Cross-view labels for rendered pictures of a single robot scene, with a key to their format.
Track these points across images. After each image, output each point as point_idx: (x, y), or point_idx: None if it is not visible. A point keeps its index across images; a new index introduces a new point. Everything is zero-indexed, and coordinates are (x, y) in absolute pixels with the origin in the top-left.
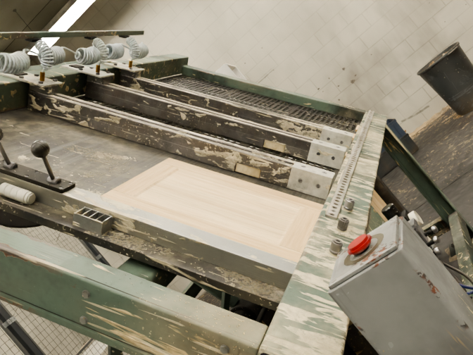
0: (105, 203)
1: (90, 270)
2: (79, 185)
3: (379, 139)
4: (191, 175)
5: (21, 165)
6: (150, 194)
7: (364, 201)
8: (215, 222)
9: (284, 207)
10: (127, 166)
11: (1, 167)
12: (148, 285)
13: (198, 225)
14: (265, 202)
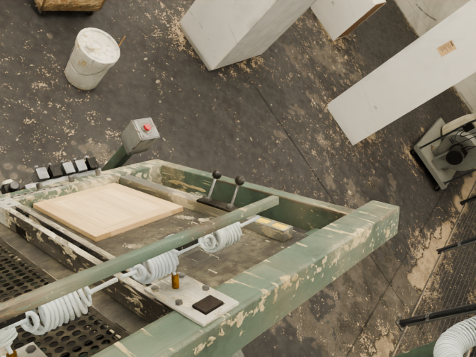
0: (184, 195)
1: (207, 173)
2: (187, 221)
3: None
4: (98, 222)
5: (224, 208)
6: (149, 209)
7: (12, 193)
8: (128, 196)
9: (66, 203)
10: (138, 236)
11: (235, 206)
12: (190, 171)
13: (140, 194)
14: (74, 205)
